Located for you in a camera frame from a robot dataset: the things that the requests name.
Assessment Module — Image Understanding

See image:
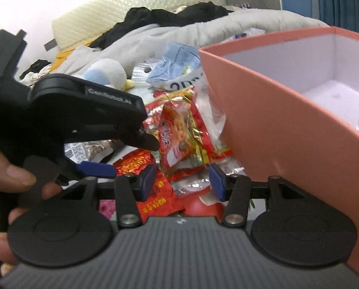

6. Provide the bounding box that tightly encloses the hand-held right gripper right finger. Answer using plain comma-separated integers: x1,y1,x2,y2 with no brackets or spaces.
209,164,306,228

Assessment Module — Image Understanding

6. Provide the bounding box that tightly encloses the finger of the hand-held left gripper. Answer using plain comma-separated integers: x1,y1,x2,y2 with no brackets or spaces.
116,126,161,151
55,158,117,187

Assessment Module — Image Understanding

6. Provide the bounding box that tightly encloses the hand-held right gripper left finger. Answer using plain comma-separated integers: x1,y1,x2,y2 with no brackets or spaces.
57,164,157,229

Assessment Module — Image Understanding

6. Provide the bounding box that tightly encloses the pile of snack packets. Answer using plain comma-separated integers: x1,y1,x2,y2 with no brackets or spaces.
63,86,249,217

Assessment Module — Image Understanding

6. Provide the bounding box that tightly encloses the red yellow-striped snack bag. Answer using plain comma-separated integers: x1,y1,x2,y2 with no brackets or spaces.
160,95,228,178

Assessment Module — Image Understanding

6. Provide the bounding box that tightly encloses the pink cardboard box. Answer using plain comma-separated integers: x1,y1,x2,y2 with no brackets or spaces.
198,26,359,280

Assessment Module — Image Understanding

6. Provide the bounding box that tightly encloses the person's left hand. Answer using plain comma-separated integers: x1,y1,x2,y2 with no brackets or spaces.
0,143,62,277

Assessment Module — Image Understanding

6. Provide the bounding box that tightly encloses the white and blue plush toy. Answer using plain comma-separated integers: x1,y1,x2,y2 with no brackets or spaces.
83,59,136,91

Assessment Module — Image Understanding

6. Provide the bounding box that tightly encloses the black and white clothes pile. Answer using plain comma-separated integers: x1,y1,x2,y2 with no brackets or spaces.
19,59,52,86

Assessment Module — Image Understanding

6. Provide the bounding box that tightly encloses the clear zip bag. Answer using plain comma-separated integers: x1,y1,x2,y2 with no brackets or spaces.
131,59,168,86

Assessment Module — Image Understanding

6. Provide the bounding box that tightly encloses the crumpled blue plastic bag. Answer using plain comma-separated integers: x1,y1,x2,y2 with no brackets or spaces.
148,42,206,91

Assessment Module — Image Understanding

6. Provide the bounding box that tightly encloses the cream quilted headboard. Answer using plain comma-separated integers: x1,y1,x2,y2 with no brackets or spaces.
51,0,225,49

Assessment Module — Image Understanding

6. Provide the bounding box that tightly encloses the black clothing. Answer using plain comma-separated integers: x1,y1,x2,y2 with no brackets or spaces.
91,1,231,49

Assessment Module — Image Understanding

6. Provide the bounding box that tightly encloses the white plastic bag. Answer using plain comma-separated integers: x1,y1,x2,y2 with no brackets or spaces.
228,28,266,41

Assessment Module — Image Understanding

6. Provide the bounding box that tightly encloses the grey duvet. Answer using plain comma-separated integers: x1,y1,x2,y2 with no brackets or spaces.
68,7,327,76

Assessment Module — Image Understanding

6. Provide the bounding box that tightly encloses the blue curtain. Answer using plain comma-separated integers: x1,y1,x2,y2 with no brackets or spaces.
315,0,359,33

